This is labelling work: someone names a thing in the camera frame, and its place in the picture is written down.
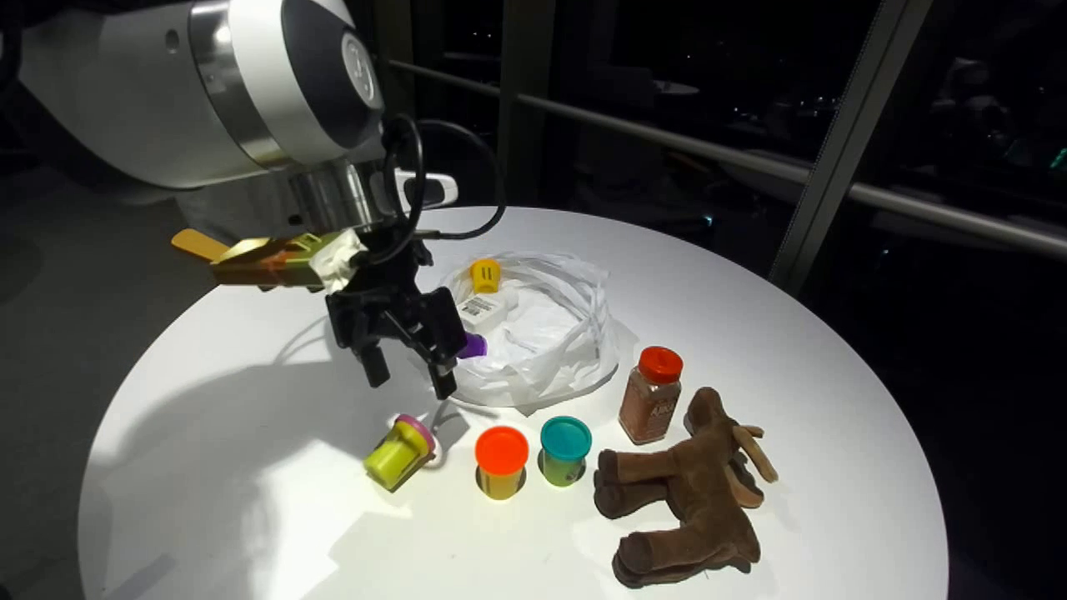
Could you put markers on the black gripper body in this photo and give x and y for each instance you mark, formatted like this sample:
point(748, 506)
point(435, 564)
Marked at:
point(401, 301)

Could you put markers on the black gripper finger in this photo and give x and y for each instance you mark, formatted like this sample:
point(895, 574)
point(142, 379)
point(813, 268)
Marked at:
point(443, 367)
point(375, 363)

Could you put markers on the yellow toy bottle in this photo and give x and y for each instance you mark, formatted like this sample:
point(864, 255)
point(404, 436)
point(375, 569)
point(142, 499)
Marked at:
point(485, 275)

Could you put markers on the orange-lid yellow play dough tub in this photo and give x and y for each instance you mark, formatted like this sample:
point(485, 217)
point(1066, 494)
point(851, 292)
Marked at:
point(503, 456)

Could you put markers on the teal-lid play dough tub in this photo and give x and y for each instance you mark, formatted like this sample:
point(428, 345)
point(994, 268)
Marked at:
point(565, 444)

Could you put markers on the red-lid brown jar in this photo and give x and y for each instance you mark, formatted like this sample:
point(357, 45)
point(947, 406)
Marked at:
point(651, 394)

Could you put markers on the brown plush dog toy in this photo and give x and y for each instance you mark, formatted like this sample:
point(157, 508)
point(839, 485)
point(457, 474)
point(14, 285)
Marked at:
point(690, 488)

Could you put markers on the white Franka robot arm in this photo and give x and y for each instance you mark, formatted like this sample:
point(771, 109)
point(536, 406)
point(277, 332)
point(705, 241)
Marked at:
point(169, 87)

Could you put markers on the white plastic bag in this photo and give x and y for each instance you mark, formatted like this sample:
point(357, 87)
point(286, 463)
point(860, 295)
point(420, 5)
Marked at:
point(544, 345)

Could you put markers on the horizontal metal railing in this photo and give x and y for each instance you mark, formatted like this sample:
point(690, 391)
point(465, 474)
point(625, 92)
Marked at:
point(887, 197)

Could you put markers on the dark vertical window post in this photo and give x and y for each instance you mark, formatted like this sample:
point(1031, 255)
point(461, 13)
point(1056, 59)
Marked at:
point(527, 68)

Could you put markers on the grey window post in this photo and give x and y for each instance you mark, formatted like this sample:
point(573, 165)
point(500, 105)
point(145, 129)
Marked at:
point(844, 134)

